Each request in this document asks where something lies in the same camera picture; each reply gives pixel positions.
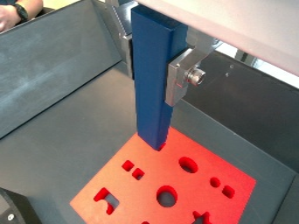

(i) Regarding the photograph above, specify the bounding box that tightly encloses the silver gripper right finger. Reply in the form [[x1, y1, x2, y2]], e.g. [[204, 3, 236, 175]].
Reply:
[[164, 27, 221, 107]]

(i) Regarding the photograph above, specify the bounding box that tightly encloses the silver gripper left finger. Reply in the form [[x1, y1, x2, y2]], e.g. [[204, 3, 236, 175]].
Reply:
[[105, 0, 136, 78]]

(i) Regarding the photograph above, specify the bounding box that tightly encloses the blue rectangular block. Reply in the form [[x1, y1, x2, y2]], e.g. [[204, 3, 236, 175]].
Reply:
[[130, 4, 186, 151]]

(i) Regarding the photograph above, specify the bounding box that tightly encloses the person's forearm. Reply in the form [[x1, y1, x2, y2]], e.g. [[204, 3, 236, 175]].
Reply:
[[17, 0, 42, 19]]

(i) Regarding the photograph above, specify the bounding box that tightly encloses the black object corner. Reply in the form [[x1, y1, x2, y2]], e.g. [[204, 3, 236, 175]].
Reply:
[[0, 187, 42, 224]]

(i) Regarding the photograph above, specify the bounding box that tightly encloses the person's hand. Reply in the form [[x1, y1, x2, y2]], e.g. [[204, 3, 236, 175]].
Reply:
[[0, 5, 21, 32]]

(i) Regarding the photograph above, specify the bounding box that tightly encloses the black wristwatch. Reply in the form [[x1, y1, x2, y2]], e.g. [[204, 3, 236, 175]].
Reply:
[[13, 3, 27, 24]]

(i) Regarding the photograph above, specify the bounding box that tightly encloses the red shape sorter board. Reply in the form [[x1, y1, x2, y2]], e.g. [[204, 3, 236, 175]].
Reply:
[[69, 129, 256, 224]]

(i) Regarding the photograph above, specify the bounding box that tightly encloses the grey tray enclosure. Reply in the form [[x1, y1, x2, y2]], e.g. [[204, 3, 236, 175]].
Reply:
[[0, 0, 299, 224]]

